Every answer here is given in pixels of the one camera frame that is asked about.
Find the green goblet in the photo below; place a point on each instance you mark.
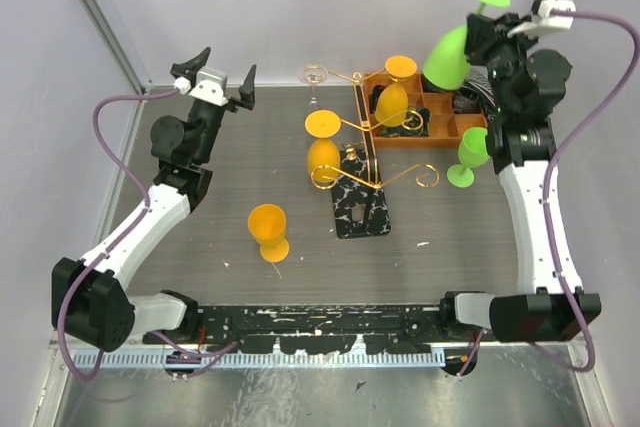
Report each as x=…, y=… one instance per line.
x=472, y=154
x=446, y=67

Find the striped grey cloth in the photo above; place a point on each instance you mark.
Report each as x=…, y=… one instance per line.
x=477, y=81

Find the orange goblet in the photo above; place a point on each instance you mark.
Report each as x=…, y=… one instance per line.
x=323, y=156
x=267, y=224
x=393, y=102

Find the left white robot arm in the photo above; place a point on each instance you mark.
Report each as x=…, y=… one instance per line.
x=89, y=299

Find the dark patterned cloth in tray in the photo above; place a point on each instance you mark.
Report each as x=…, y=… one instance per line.
x=416, y=124

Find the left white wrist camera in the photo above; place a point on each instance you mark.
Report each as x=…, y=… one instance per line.
x=209, y=86

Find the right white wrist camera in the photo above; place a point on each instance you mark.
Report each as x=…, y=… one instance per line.
x=547, y=17

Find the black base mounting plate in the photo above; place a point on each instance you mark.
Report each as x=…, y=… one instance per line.
x=324, y=329

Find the slotted cable duct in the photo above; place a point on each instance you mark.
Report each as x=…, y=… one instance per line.
x=147, y=358

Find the gold wine glass rack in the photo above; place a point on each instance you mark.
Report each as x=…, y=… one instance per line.
x=359, y=204

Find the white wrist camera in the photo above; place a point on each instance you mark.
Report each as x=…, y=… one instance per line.
x=547, y=17
x=209, y=86

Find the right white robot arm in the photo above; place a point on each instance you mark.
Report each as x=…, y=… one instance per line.
x=551, y=304

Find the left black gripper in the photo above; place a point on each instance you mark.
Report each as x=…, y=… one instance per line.
x=247, y=93

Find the orange goblet front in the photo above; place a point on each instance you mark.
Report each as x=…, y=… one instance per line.
x=267, y=224

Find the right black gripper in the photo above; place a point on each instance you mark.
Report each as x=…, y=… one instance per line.
x=481, y=30

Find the orange divided tray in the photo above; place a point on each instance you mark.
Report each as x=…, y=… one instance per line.
x=442, y=129

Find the clear champagne flute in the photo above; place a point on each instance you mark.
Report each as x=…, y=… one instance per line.
x=313, y=75

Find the dark cloth right compartment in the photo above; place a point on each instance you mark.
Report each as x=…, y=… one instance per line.
x=466, y=103

